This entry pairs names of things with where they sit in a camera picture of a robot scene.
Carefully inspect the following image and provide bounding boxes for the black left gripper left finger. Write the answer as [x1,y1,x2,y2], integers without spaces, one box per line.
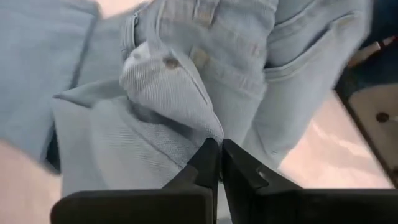
[50,138,222,224]

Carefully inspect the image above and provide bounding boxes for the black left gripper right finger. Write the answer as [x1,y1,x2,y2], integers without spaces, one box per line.
[222,139,398,224]

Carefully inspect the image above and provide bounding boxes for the light blue denim jeans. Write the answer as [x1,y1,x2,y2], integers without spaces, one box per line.
[0,0,374,224]

